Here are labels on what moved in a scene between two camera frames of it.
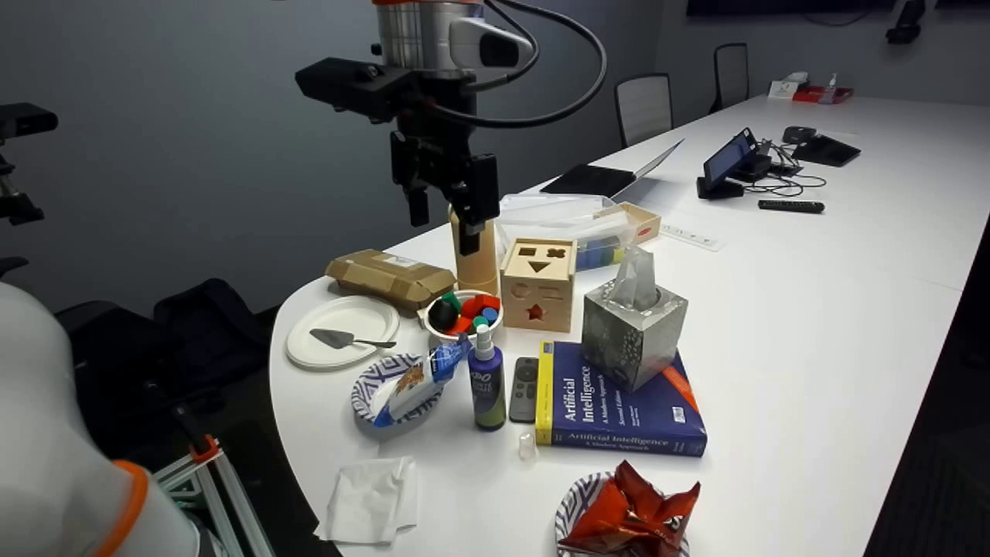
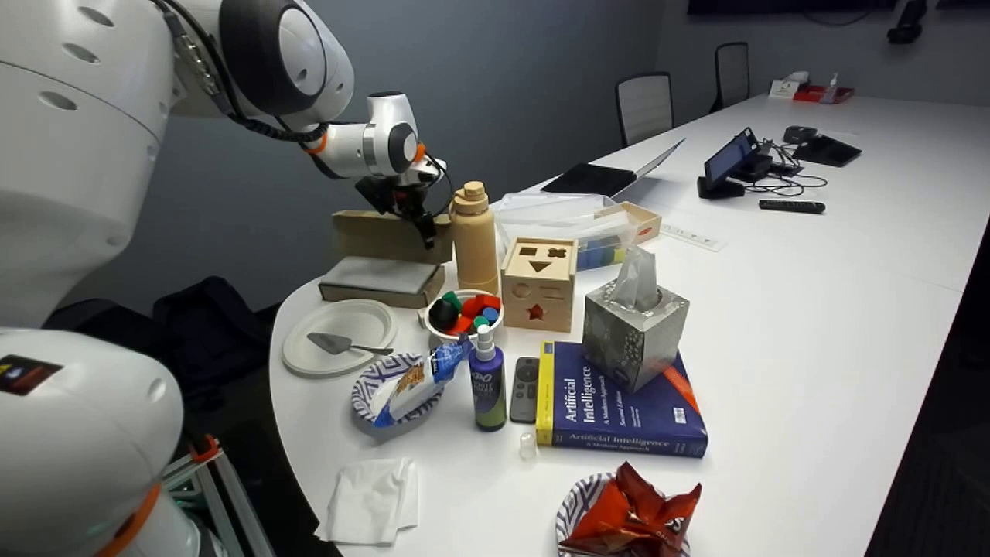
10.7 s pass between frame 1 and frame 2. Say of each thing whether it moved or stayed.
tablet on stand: stayed
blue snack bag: stayed
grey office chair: stayed
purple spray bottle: stayed
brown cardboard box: moved
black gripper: moved
